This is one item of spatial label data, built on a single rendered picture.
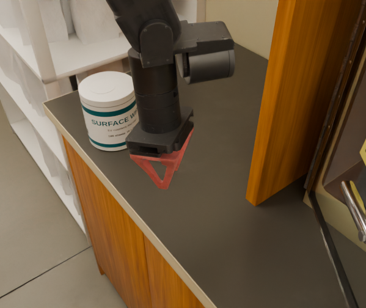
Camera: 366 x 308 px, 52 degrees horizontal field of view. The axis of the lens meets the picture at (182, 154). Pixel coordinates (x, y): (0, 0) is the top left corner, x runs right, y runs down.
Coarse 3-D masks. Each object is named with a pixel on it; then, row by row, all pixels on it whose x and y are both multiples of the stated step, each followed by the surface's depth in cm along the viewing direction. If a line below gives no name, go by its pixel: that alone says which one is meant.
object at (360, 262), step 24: (360, 48) 53; (360, 72) 53; (360, 96) 53; (336, 120) 61; (360, 120) 53; (336, 144) 61; (360, 144) 53; (336, 168) 61; (360, 168) 53; (312, 192) 72; (336, 192) 62; (360, 192) 54; (336, 216) 62; (336, 240) 62; (336, 264) 62; (360, 264) 54; (360, 288) 54
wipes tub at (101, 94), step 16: (96, 80) 88; (112, 80) 88; (128, 80) 88; (80, 96) 85; (96, 96) 84; (112, 96) 84; (128, 96) 85; (96, 112) 84; (112, 112) 84; (128, 112) 87; (96, 128) 88; (112, 128) 87; (128, 128) 90; (96, 144) 92; (112, 144) 90
